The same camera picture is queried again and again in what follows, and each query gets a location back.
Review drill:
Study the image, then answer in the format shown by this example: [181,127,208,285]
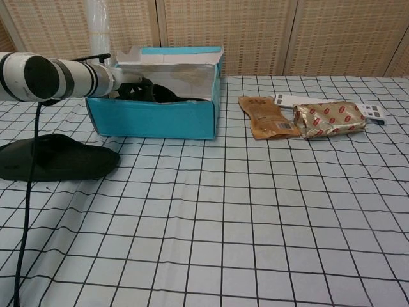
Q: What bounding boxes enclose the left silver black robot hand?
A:
[111,67,158,104]

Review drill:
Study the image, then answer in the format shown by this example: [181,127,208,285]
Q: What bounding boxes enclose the black rubber slipper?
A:
[0,133,121,182]
[152,83,212,105]

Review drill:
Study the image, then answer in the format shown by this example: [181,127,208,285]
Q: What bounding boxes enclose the teal cardboard shoe box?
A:
[85,45,225,142]

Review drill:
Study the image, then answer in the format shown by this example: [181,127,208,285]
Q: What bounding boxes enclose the clear plastic cup stack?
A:
[88,0,112,65]

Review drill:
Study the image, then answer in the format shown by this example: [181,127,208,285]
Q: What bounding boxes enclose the brown snack pouch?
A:
[238,95,302,141]

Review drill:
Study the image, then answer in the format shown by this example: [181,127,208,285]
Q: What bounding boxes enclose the bamboo folding screen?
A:
[0,0,409,78]

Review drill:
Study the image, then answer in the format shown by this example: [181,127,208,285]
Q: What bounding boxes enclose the blue checkered tablecloth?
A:
[0,74,409,307]

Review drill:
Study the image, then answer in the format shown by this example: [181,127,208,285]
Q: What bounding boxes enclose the gold foil packet red logos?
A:
[291,100,369,141]

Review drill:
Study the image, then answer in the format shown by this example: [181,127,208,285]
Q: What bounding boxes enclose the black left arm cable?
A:
[11,53,112,307]

